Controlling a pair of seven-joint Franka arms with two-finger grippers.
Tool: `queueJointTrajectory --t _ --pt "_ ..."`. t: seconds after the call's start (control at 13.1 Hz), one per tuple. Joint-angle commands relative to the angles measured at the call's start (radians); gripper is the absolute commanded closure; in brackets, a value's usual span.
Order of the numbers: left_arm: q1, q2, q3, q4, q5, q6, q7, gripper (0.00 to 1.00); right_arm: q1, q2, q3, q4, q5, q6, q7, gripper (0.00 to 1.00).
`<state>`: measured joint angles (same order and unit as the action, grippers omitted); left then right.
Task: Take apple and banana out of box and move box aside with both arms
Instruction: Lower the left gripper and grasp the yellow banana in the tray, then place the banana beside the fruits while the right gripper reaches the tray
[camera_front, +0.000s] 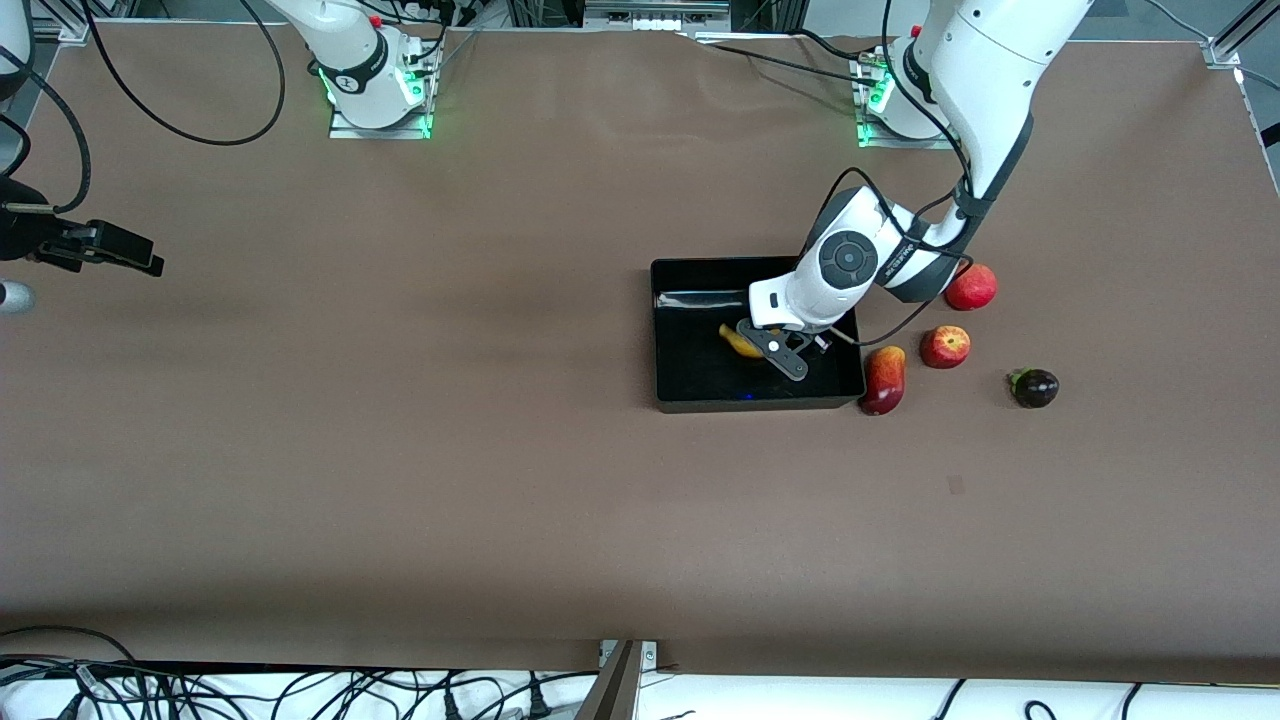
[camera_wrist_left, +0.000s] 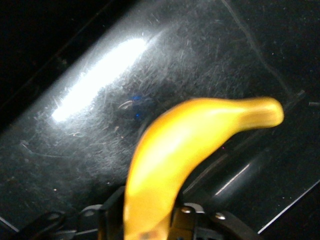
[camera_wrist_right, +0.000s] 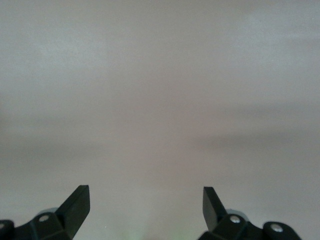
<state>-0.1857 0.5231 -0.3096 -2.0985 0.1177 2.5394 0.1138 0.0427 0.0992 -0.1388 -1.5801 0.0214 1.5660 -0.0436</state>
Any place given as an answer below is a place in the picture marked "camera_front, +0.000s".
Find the silver power strip box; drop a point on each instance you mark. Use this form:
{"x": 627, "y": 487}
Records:
{"x": 655, "y": 20}

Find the red mango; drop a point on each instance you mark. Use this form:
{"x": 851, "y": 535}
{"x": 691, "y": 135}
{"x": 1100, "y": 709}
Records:
{"x": 883, "y": 385}

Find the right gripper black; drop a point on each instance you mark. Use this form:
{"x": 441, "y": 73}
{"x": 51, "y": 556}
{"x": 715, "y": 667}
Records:
{"x": 25, "y": 240}

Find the dark purple mangosteen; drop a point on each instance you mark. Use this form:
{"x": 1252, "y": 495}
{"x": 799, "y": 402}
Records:
{"x": 1038, "y": 388}

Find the dark slanted frame strut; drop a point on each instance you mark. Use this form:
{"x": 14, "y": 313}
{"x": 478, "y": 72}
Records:
{"x": 612, "y": 695}

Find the black frame post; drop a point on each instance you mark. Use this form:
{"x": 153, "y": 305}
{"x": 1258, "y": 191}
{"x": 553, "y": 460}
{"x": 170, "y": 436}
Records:
{"x": 765, "y": 12}

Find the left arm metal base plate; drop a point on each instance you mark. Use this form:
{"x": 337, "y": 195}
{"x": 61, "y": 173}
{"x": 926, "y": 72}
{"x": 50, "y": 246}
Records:
{"x": 868, "y": 138}

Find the red striped apple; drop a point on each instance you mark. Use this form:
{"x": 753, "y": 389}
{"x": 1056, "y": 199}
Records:
{"x": 945, "y": 347}

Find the yellow banana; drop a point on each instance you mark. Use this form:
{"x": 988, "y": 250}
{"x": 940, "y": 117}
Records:
{"x": 738, "y": 343}

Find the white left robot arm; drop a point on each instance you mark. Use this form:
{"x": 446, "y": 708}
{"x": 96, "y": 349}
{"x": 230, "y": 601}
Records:
{"x": 990, "y": 70}

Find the silver corner bracket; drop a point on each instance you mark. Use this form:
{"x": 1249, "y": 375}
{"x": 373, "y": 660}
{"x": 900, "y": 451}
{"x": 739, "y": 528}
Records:
{"x": 1222, "y": 52}

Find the red pomegranate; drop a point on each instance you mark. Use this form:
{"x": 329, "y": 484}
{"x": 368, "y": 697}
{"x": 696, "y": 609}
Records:
{"x": 975, "y": 290}

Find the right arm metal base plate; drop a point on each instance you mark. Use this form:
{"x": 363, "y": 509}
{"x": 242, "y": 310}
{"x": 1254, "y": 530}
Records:
{"x": 345, "y": 130}

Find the black plastic tray box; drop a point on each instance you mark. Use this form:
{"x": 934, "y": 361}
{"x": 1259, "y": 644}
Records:
{"x": 690, "y": 370}

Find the brown paper table cover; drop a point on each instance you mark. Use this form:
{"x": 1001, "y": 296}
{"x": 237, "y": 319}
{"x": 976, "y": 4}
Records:
{"x": 600, "y": 550}

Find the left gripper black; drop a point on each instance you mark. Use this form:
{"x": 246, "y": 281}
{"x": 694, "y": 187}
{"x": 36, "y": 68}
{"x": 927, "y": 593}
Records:
{"x": 812, "y": 338}

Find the aluminium frame profile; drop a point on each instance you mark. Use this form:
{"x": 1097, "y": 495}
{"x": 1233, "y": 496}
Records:
{"x": 80, "y": 25}

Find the silver table edge bracket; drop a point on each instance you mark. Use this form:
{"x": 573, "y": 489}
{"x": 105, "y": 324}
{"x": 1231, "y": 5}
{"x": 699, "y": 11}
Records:
{"x": 648, "y": 654}

